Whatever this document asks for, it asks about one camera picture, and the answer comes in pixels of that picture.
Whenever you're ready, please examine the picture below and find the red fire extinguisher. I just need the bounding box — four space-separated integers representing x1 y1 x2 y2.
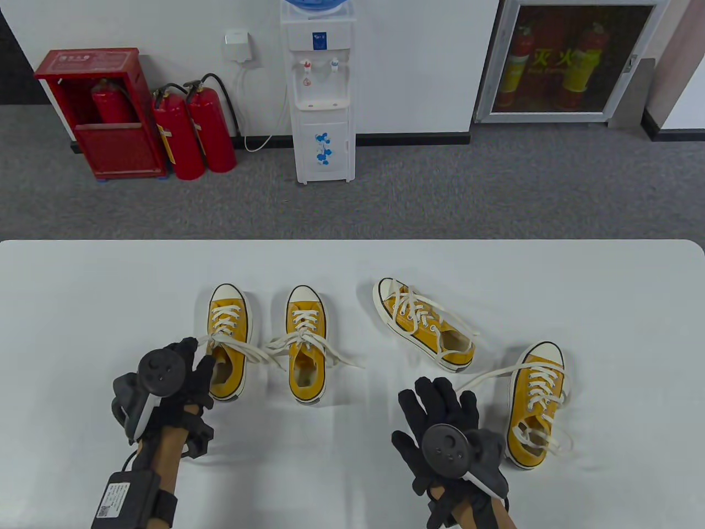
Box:
151 84 205 181
91 79 135 125
185 73 241 173

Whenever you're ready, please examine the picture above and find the black labelled box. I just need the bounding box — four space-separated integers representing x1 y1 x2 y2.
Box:
91 471 178 529

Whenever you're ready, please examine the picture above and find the person's right hand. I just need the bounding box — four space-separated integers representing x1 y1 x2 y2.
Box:
392 376 480 496

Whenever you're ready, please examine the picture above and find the grey tracking controller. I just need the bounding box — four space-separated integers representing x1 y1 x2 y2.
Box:
421 423 510 500
112 347 188 444

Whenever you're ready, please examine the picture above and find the white water dispenser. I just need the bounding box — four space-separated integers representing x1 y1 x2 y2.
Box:
280 6 356 185

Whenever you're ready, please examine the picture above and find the person's left hand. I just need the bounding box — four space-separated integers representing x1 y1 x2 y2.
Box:
157 337 216 425

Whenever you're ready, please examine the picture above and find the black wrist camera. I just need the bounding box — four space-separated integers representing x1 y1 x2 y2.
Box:
179 411 214 458

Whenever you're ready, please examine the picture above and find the red fire extinguisher cabinet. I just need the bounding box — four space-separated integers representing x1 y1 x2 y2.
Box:
33 48 169 181

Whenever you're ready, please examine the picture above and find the white power cable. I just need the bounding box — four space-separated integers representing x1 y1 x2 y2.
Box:
234 63 290 153

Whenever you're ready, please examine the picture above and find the white wall box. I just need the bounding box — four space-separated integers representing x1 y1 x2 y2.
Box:
223 29 258 68

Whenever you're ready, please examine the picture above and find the glass door fire cabinet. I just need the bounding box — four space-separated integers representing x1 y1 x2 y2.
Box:
474 0 670 125

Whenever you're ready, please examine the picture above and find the person's right forearm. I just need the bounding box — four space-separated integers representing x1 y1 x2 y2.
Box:
427 485 518 529

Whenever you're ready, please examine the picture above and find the person's left forearm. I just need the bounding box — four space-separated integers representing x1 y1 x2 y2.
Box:
135 402 191 496

